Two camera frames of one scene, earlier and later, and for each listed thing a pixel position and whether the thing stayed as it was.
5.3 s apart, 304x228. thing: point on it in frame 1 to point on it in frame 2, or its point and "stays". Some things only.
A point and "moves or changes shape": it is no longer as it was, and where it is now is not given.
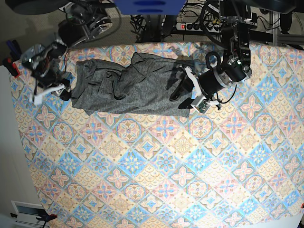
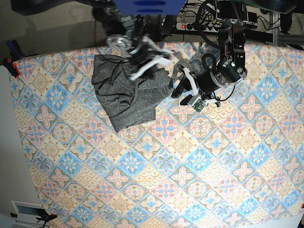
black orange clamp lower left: [45, 217] stays
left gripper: [54, 82] to [147, 55]
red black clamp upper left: [12, 67] stays
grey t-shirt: [146, 84] moves or changes shape
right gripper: [208, 83] stays
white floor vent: [27, 213] stays
